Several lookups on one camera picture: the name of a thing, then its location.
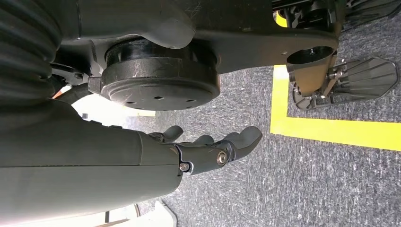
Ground yellow floor tape marking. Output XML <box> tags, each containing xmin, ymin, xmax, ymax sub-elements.
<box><xmin>270</xmin><ymin>12</ymin><xmax>401</xmax><ymax>153</ymax></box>

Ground black round robot joint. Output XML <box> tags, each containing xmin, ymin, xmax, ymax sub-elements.
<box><xmin>87</xmin><ymin>37</ymin><xmax>221</xmax><ymax>112</ymax></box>

